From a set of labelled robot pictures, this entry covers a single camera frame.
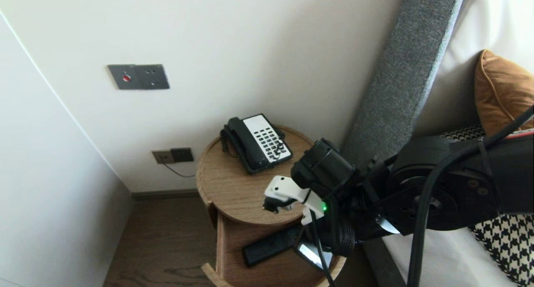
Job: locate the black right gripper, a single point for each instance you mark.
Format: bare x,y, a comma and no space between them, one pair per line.
331,226

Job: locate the black remote control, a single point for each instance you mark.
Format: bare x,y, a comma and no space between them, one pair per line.
267,246

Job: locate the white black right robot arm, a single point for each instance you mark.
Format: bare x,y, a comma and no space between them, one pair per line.
450,187

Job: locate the round wooden nightstand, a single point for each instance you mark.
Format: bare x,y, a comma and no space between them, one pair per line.
233,187

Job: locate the black and white telephone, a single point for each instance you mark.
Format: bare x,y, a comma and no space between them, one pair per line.
267,141

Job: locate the black telephone handset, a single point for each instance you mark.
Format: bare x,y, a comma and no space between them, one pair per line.
246,145

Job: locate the brown wooden baseboard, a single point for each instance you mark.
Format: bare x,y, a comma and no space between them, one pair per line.
167,194

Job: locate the dark grey power socket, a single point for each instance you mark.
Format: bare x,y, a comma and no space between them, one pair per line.
182,154

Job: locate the black white houndstooth pillow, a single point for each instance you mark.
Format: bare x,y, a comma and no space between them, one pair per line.
509,245

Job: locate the grey fabric headboard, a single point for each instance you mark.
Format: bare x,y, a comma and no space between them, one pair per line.
400,78

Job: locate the brown velvet cushion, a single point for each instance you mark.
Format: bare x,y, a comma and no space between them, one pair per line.
500,91

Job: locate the white bed pillow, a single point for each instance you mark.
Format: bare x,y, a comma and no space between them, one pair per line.
492,20

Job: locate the white wardrobe panel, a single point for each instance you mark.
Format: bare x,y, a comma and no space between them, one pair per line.
41,195

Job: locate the grey fabric bed frame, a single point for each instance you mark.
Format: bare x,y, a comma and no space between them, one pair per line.
384,266

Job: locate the grey wall switch panel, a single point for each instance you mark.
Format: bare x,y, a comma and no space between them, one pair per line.
142,77

